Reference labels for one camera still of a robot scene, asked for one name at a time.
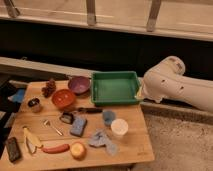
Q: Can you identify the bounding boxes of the red bowl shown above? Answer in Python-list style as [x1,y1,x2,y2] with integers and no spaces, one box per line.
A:
[52,89,76,109]

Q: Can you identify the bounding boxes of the black rectangular block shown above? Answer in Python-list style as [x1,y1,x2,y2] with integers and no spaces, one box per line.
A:
[6,137,21,162]

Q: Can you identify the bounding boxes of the metal spoon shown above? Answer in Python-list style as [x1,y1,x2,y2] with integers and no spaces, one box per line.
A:
[43,120,63,136]

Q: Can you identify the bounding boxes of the black handled knife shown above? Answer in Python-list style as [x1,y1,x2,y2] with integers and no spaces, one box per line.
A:
[66,107,103,114]

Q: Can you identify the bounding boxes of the red sausage toy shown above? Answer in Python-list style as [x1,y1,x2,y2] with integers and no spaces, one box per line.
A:
[42,144,70,154]

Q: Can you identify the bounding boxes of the banana toy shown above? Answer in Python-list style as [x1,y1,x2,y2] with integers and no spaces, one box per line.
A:
[23,126,43,154]

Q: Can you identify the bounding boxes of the small dark toy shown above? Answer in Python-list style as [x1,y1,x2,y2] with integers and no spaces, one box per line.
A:
[60,113,74,124]

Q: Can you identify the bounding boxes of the purple bowl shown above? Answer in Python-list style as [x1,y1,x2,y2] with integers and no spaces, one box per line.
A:
[68,76,90,95]

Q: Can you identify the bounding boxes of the green plastic tray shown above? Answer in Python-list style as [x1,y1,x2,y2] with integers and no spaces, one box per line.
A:
[91,71,141,106]

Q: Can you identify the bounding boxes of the white plastic cup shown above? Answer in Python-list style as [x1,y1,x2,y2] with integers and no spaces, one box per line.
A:
[111,119,129,137]

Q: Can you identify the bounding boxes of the blue sponge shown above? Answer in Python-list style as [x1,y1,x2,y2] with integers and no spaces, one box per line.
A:
[70,116,87,137]

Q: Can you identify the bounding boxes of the bunch of grapes toy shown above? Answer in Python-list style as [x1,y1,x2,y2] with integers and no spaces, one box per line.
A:
[42,79,56,98]

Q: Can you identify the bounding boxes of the blue plastic cup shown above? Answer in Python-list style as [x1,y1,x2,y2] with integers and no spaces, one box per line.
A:
[102,110,116,126]

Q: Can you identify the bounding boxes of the blue cloth at left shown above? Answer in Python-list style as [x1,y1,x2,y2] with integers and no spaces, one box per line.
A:
[9,89,25,103]

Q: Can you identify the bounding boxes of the light blue towel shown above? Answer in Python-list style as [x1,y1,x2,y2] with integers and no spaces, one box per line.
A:
[88,130,118,155]

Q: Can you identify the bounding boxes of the wooden table board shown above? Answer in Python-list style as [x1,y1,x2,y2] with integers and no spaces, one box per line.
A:
[0,82,154,171]

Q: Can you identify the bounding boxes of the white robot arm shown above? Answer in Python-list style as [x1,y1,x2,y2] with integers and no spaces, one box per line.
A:
[141,56,213,113]

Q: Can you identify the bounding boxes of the small brown jar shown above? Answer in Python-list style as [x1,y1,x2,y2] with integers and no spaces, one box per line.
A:
[28,98,42,113]

